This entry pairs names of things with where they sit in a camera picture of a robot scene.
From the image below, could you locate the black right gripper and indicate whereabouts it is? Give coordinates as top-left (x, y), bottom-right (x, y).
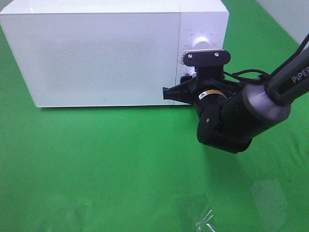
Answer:
top-left (162, 75), bottom-right (239, 114)

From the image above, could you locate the white dial knob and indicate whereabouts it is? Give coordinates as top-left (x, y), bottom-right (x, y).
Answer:
top-left (185, 69), bottom-right (196, 76)
top-left (192, 36), bottom-right (211, 50)

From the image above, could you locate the white microwave door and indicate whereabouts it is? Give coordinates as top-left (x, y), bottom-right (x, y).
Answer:
top-left (0, 13), bottom-right (180, 107)

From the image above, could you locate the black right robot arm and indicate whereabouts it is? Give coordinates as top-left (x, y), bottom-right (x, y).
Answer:
top-left (163, 46), bottom-right (309, 153)

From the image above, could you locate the green table mat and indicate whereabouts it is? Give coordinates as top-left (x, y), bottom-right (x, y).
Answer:
top-left (0, 0), bottom-right (309, 232)

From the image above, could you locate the white microwave oven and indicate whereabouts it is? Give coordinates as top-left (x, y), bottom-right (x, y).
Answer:
top-left (0, 0), bottom-right (229, 108)

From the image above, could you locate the clear tape patch front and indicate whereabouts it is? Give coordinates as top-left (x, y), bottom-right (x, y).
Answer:
top-left (194, 194), bottom-right (219, 232)

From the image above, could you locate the black camera cable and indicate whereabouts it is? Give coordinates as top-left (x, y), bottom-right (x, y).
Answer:
top-left (223, 31), bottom-right (309, 84)

